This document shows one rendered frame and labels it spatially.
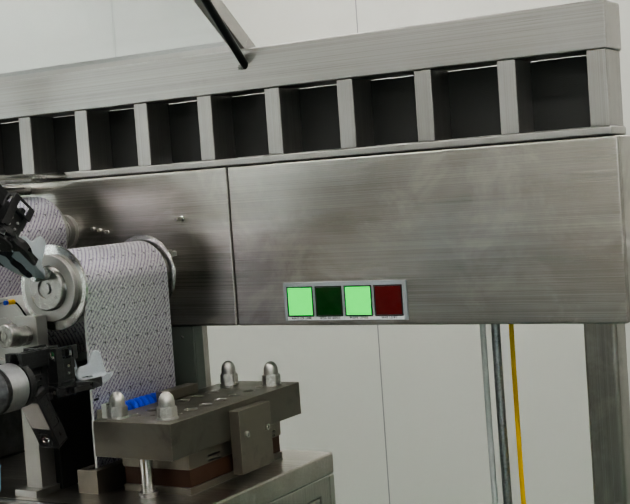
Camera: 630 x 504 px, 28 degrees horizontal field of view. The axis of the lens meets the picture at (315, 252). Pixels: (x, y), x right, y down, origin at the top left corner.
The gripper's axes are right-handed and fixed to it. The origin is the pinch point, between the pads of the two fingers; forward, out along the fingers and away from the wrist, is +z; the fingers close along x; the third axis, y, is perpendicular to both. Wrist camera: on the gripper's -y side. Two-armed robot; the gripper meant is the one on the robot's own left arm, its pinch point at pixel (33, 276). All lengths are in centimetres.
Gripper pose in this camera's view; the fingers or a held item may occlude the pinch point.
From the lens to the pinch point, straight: 216.6
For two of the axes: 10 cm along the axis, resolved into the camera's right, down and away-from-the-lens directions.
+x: -8.6, 0.4, 5.1
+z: 4.3, 5.8, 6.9
